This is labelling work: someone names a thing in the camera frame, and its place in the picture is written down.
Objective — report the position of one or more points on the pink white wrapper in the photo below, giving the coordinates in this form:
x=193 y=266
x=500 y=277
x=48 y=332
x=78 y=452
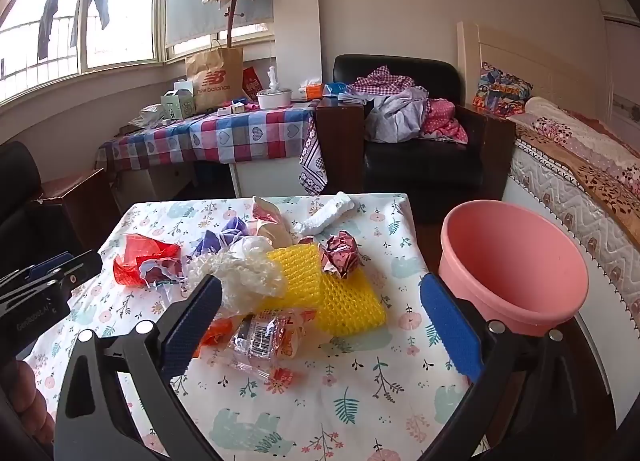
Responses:
x=265 y=213

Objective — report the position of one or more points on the floral tablecloth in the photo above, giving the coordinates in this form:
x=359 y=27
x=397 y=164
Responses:
x=350 y=391

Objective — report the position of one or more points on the brown wooden box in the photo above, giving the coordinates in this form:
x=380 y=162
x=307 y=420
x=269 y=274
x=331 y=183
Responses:
x=80 y=201

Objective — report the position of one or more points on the checked shirt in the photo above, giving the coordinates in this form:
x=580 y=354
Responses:
x=380 y=81

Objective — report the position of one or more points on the yellow foam net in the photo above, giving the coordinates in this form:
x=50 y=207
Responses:
x=295 y=271

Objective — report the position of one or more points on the blue packet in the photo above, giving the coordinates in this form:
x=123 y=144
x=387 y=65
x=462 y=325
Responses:
x=336 y=89

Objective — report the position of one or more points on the orange wrapper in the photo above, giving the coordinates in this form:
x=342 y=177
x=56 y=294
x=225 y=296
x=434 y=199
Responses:
x=215 y=331

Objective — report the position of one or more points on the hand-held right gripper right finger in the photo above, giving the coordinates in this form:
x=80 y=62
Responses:
x=450 y=331

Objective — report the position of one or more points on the white plastic bag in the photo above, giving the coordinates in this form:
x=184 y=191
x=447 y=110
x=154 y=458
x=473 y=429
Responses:
x=147 y=115

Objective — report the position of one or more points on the grey garment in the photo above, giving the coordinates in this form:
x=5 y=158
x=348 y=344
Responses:
x=395 y=116

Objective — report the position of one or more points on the clear barcode plastic wrapper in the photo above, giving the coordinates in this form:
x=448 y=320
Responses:
x=260 y=336

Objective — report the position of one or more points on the white foam fruit net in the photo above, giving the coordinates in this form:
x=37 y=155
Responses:
x=250 y=271

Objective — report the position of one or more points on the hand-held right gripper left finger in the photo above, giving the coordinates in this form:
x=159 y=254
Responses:
x=192 y=328

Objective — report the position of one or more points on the yellow sponge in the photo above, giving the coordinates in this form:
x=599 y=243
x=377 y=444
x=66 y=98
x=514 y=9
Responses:
x=350 y=306

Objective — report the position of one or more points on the purple wrapper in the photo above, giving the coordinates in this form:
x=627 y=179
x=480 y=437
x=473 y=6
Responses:
x=220 y=236

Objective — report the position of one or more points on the black armchair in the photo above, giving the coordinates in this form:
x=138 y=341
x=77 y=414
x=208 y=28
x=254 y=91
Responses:
x=425 y=166

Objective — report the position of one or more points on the red packet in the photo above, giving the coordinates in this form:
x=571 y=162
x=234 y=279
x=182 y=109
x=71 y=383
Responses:
x=251 y=83

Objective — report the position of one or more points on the red plastic bag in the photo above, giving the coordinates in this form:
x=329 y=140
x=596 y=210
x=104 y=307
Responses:
x=132 y=261

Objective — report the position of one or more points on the plaid tablecloth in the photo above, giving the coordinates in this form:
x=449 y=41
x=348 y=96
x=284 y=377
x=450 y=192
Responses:
x=225 y=133

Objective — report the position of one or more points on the pink plastic bucket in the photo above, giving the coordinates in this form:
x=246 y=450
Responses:
x=500 y=301

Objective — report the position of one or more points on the red white wrapper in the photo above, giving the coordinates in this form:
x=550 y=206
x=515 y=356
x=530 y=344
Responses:
x=342 y=256

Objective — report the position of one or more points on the clear knotted plastic bag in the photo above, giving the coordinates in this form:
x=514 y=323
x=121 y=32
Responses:
x=272 y=78

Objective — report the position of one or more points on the brown paper bag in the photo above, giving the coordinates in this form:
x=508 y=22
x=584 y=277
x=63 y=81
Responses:
x=215 y=76

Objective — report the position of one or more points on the dark hanging trousers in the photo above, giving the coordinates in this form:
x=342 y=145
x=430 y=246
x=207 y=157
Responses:
x=50 y=6

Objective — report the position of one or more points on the black chair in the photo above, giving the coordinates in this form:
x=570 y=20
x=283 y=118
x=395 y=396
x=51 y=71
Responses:
x=25 y=211

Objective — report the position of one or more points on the white cabinet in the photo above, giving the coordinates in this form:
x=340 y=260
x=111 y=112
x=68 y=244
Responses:
x=265 y=176

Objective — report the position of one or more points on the small white box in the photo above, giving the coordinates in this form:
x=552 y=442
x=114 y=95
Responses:
x=237 y=107

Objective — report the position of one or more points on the person's left hand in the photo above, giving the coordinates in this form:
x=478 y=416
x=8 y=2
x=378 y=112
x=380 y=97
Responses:
x=30 y=401

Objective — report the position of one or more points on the cream bed headboard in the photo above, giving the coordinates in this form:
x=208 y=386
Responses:
x=540 y=61

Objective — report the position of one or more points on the dark wooden cabinet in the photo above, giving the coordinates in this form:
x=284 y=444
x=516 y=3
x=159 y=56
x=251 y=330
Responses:
x=340 y=141

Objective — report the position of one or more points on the bed with floral quilt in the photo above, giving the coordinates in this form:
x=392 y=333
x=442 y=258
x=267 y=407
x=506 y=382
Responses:
x=575 y=166

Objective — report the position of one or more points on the window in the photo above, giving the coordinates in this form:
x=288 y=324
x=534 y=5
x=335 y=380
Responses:
x=130 y=6

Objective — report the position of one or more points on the purple floral cloth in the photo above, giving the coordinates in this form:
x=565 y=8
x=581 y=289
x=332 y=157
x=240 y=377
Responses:
x=312 y=166

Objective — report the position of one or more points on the pink dotted garment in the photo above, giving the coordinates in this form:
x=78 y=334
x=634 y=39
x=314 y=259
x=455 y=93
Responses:
x=445 y=121

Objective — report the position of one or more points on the white rectangular container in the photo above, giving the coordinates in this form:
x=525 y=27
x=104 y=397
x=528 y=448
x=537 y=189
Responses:
x=274 y=98

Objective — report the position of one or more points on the green paper box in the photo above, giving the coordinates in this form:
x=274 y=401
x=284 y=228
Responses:
x=177 y=101

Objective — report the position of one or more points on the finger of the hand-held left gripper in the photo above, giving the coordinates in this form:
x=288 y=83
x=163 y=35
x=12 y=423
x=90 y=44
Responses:
x=80 y=268
x=50 y=263

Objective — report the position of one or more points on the colourful printed pillow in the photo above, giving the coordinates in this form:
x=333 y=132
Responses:
x=500 y=88

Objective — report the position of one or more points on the white wardrobe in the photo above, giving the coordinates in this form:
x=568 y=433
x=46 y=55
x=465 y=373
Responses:
x=620 y=31

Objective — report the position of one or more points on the orange tissue box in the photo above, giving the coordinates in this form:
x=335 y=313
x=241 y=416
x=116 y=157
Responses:
x=311 y=90

